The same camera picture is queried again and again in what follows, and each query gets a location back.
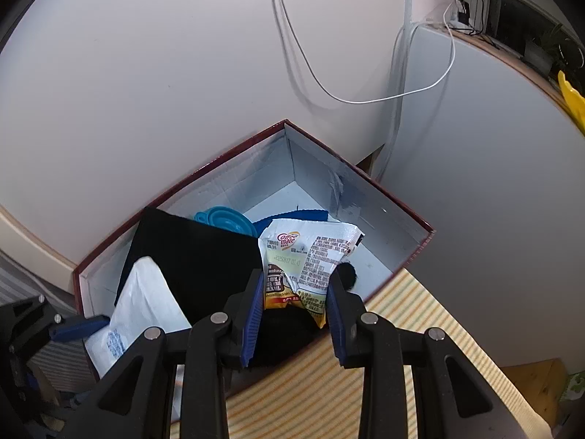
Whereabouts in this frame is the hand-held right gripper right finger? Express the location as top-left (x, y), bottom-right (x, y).
top-left (327, 271), bottom-right (526, 439)

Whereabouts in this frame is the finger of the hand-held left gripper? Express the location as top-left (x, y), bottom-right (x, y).
top-left (0, 295), bottom-right (110, 353)

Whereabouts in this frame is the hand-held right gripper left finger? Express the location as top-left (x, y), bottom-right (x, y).
top-left (59, 271), bottom-right (266, 439)

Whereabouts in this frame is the black fuzzy cloth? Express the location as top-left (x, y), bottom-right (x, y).
top-left (253, 262), bottom-right (359, 369)

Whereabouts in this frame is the white plastic packet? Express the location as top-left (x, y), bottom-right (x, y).
top-left (83, 256), bottom-right (193, 376)

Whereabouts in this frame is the white and yellow creamer packet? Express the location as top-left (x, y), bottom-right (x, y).
top-left (258, 218), bottom-right (366, 329)

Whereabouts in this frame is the teal silicone folding cup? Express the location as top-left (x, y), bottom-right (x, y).
top-left (193, 206), bottom-right (257, 239)

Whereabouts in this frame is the dark red cardboard box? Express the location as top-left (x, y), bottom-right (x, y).
top-left (73, 119), bottom-right (437, 437)

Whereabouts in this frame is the grey striped cloth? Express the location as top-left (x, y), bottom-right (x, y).
top-left (0, 247), bottom-right (99, 396)

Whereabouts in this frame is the yellow striped mat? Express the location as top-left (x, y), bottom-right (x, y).
top-left (171, 265), bottom-right (549, 439)

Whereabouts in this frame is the white desk with wooden top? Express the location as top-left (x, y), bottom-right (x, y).
top-left (379, 23), bottom-right (585, 376)

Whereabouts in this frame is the white cabinet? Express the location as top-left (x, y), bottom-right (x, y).
top-left (0, 0), bottom-right (412, 275)

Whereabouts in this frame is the yellow plate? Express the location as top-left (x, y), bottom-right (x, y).
top-left (558, 70), bottom-right (585, 135)

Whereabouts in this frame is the black power adapter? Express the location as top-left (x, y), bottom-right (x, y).
top-left (452, 0), bottom-right (486, 36)

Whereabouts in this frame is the potted plant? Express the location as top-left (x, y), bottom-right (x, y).
top-left (523, 23), bottom-right (585, 78)

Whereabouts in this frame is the dark window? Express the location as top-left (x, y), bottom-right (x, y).
top-left (487, 0), bottom-right (567, 51)

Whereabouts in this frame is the white cable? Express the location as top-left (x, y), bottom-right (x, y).
top-left (266, 0), bottom-right (456, 104)

